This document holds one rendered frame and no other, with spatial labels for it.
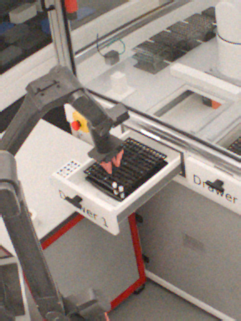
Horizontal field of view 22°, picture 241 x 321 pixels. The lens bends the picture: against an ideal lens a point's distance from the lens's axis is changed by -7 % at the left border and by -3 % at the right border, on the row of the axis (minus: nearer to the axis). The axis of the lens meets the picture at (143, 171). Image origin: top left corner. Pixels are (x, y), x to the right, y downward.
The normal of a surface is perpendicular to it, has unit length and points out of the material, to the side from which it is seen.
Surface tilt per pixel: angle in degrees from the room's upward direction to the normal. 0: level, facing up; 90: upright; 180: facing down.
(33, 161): 0
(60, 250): 90
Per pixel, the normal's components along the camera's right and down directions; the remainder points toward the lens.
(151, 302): -0.11, -0.75
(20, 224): 0.26, 0.62
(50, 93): 0.30, -0.43
